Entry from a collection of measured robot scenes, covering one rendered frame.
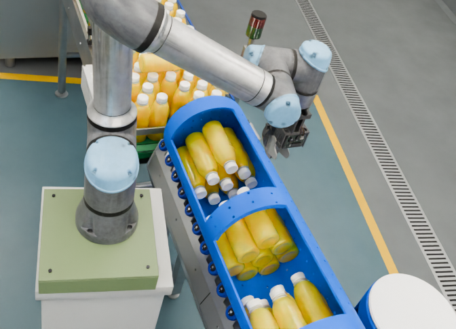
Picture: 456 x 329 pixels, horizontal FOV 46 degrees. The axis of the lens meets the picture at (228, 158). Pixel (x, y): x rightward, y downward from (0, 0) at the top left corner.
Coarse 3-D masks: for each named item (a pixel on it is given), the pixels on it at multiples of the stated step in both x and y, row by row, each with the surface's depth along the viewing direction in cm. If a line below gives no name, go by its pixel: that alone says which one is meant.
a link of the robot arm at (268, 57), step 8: (248, 48) 119; (256, 48) 118; (264, 48) 119; (272, 48) 120; (280, 48) 121; (248, 56) 118; (256, 56) 118; (264, 56) 118; (272, 56) 118; (280, 56) 119; (288, 56) 120; (296, 56) 120; (256, 64) 118; (264, 64) 117; (272, 64) 116; (280, 64) 116; (288, 64) 120; (296, 64) 120; (288, 72) 116
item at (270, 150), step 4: (272, 136) 139; (268, 140) 141; (272, 140) 140; (276, 140) 139; (268, 144) 142; (272, 144) 140; (264, 148) 144; (268, 148) 142; (272, 148) 141; (268, 152) 143; (272, 152) 141; (268, 156) 146; (272, 156) 141; (276, 156) 139
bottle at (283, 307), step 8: (280, 296) 139; (280, 304) 137; (288, 304) 136; (296, 304) 138; (280, 312) 135; (288, 312) 135; (296, 312) 135; (280, 320) 135; (288, 320) 134; (296, 320) 133; (304, 320) 135; (280, 328) 135; (288, 328) 133; (296, 328) 132
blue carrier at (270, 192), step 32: (224, 96) 177; (192, 128) 182; (256, 160) 181; (192, 192) 161; (256, 192) 149; (224, 224) 147; (288, 224) 166; (320, 256) 141; (256, 288) 160; (288, 288) 160; (320, 288) 153; (320, 320) 125; (352, 320) 129
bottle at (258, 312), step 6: (258, 306) 137; (252, 312) 136; (258, 312) 135; (264, 312) 135; (270, 312) 136; (252, 318) 135; (258, 318) 134; (264, 318) 133; (270, 318) 134; (252, 324) 134; (258, 324) 133; (264, 324) 132; (270, 324) 133; (276, 324) 134
